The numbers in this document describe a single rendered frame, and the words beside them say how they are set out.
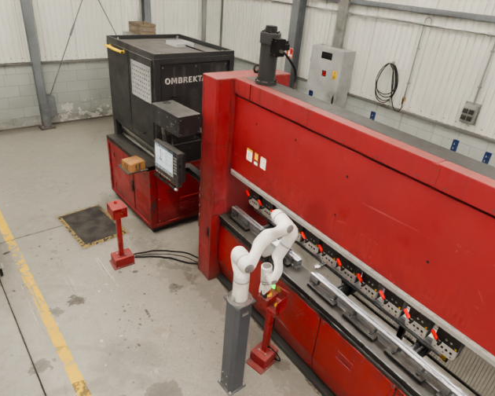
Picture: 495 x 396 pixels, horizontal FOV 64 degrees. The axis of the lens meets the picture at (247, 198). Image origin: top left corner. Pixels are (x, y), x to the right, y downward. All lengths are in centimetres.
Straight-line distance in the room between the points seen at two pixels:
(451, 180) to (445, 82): 482
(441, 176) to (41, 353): 358
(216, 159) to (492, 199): 246
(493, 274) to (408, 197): 60
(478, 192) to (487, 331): 79
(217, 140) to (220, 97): 41
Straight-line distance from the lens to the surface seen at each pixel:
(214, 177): 399
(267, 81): 356
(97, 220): 586
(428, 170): 247
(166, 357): 401
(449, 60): 715
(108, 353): 412
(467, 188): 239
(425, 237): 262
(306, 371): 396
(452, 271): 260
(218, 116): 375
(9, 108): 932
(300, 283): 349
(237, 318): 310
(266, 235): 277
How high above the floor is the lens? 312
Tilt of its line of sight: 29 degrees down
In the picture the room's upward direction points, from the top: 5 degrees clockwise
